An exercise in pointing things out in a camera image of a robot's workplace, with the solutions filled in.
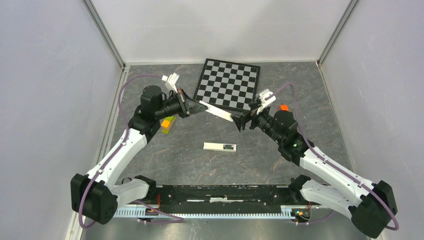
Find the black white chessboard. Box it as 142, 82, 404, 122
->
193, 58, 261, 112

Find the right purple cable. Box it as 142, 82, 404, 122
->
264, 82, 400, 231

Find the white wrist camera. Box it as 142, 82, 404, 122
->
256, 89, 276, 115
161, 72, 180, 93

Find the white remote back cover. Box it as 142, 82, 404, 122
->
199, 100, 234, 122

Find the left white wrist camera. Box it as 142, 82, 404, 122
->
161, 72, 180, 93

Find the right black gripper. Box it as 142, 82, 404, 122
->
229, 102, 283, 145

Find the yellow green lego stack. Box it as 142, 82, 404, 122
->
160, 116, 176, 134

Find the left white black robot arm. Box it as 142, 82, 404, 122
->
70, 85, 208, 225

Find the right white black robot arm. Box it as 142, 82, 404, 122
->
231, 109, 400, 239

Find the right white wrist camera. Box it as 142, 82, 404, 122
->
256, 89, 276, 115

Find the white rectangular bar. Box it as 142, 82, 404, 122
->
202, 142, 237, 152

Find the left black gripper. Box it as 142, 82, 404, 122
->
155, 88, 208, 120

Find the orange tape roll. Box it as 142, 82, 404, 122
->
278, 104, 290, 112

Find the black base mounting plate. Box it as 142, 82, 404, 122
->
141, 184, 309, 214

